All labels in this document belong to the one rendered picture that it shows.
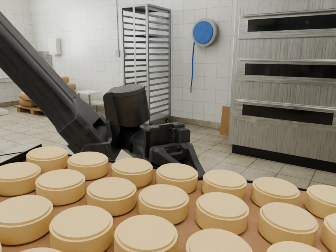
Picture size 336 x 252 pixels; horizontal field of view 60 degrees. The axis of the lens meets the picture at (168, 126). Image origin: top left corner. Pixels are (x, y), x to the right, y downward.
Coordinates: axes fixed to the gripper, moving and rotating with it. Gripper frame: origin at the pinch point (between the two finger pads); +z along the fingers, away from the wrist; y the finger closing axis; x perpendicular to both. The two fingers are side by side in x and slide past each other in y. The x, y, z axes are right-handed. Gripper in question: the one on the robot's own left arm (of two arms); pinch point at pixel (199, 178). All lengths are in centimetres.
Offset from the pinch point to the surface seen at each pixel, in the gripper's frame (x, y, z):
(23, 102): -50, 100, -609
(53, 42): -124, -19, -655
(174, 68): -254, 17, -379
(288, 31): -235, -35, -157
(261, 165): -221, 101, -159
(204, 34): -263, -37, -319
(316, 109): -245, 35, -123
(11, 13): -56, -77, -726
